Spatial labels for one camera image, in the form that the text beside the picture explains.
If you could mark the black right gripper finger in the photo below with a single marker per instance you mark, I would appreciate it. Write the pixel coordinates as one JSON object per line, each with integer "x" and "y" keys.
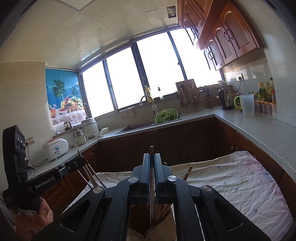
{"x": 164, "y": 193}
{"x": 140, "y": 194}

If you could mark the white soy milk maker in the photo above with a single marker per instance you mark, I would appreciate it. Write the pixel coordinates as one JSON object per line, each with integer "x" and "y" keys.
{"x": 80, "y": 137}

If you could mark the dish rack with utensils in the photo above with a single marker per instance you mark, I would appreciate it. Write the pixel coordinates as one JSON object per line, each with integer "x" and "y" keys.
{"x": 188, "y": 95}

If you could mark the white rice cooker pot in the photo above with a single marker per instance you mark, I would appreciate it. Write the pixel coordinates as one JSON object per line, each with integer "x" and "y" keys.
{"x": 89, "y": 127}

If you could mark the white dish cloth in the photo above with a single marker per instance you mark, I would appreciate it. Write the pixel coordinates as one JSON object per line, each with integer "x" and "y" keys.
{"x": 126, "y": 113}

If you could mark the wooden chopstick in holder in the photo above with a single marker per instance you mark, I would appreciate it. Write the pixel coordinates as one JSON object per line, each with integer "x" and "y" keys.
{"x": 187, "y": 173}

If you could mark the yellow oil bottle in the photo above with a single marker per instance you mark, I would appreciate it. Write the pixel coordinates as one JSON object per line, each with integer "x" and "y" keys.
{"x": 261, "y": 91}

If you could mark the dark metal chopstick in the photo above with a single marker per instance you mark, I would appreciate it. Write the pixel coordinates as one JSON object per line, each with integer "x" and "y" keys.
{"x": 151, "y": 186}

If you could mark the green colander with vegetables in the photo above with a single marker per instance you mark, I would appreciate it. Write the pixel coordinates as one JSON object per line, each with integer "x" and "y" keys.
{"x": 166, "y": 115}

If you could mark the translucent plastic jug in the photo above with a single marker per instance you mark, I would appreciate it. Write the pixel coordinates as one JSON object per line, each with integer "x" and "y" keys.
{"x": 247, "y": 104}

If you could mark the black electric kettle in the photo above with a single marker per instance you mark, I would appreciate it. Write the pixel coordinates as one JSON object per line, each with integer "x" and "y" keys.
{"x": 225, "y": 99}

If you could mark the wall power socket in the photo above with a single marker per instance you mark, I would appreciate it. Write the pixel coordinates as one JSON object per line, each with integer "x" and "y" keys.
{"x": 30, "y": 141}

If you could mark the spice jar set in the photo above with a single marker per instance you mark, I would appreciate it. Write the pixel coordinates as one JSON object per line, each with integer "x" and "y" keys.
{"x": 266, "y": 107}

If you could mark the person's left hand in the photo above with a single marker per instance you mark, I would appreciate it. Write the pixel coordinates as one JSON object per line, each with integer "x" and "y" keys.
{"x": 27, "y": 225}

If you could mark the tropical fruit window poster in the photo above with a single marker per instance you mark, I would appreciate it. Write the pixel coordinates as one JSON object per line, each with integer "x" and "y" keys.
{"x": 64, "y": 97}

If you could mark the floral white tablecloth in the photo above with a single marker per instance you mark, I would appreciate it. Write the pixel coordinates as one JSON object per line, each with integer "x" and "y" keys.
{"x": 247, "y": 185}

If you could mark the wooden utensil holder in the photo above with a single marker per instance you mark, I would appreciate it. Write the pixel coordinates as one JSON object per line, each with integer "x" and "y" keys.
{"x": 142, "y": 226}

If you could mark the green mug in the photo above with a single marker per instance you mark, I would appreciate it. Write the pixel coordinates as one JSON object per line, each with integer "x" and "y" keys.
{"x": 237, "y": 103}

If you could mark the dark chopstick left compartment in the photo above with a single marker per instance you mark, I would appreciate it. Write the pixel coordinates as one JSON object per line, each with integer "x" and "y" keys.
{"x": 97, "y": 177}

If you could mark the red wooden upper cabinets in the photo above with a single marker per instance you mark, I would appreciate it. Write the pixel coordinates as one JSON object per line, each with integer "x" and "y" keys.
{"x": 220, "y": 29}

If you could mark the white flat rice cooker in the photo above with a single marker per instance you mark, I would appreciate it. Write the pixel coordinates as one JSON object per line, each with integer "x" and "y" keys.
{"x": 55, "y": 148}

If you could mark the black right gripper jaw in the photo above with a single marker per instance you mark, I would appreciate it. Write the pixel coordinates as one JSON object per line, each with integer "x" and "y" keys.
{"x": 74, "y": 164}

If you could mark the light wooden chopstick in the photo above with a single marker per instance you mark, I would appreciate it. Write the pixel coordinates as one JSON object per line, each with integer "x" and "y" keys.
{"x": 157, "y": 208}

